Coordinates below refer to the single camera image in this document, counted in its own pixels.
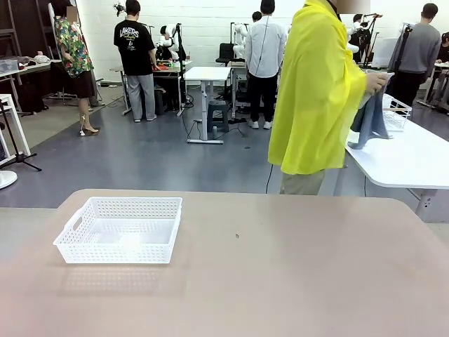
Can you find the person right hand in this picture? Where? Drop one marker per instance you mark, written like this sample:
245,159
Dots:
377,82

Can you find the grey blue towel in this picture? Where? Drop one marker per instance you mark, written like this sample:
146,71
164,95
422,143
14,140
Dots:
372,119

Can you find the white perforated plastic basket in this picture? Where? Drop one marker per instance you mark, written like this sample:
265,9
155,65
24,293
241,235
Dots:
115,253

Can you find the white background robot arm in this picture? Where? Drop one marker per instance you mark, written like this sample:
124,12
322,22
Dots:
240,36
168,38

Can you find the person in grey sweater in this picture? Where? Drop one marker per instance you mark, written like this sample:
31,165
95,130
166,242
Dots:
419,49

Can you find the person in yellow cape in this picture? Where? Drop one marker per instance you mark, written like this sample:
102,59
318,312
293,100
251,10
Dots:
312,87

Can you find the person in white shirt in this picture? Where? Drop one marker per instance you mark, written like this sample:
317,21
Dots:
264,49

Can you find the black haired person behind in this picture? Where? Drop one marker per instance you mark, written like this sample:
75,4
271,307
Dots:
257,15

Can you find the grey plastic stool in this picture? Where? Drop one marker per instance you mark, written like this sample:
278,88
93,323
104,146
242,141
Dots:
217,112

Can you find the small white standing desk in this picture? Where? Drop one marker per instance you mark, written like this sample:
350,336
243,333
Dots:
207,73

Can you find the grey workbench with robots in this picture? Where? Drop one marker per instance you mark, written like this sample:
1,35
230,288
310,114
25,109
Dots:
172,68

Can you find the person in black Lakers shirt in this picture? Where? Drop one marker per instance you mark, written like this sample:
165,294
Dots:
135,45

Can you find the person in floral shirt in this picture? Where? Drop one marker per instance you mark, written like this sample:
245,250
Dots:
73,52

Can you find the black floor tripod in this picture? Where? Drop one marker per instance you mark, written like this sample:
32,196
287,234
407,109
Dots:
14,145

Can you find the white round fan base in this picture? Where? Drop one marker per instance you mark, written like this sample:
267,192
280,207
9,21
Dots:
6,179

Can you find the black tall camera tripod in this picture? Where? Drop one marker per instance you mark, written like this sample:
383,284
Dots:
403,45

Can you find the white frame stand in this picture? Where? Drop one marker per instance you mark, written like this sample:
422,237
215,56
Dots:
14,116

